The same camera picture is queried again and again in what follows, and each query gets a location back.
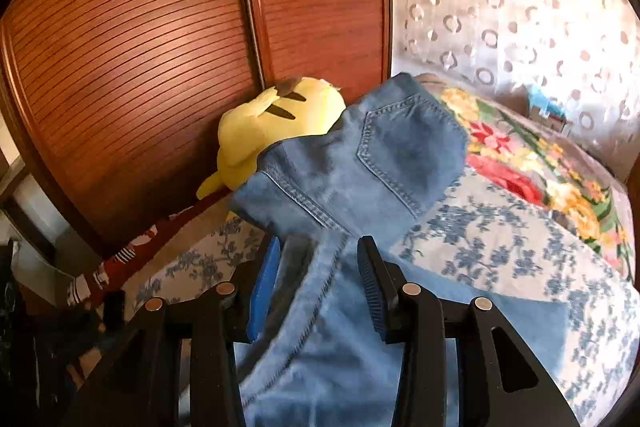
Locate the yellow plush toy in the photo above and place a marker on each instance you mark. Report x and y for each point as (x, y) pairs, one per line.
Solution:
(250, 132)

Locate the wooden slatted wardrobe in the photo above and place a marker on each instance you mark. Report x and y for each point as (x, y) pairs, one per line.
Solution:
(150, 32)

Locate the red white patterned cloth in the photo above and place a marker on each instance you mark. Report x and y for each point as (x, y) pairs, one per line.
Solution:
(125, 257)

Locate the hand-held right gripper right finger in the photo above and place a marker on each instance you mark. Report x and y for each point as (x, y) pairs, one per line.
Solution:
(375, 302)

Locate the blue denim pants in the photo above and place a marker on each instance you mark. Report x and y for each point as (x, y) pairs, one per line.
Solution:
(375, 167)

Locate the blue white floral sheet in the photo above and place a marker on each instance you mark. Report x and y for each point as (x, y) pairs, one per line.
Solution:
(500, 247)

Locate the floral plush blanket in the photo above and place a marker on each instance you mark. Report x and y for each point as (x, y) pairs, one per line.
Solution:
(525, 167)

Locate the cardboard box with blue items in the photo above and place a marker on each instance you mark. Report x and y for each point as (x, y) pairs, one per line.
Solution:
(547, 112)

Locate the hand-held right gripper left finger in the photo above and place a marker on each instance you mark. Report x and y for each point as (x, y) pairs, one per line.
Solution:
(265, 287)

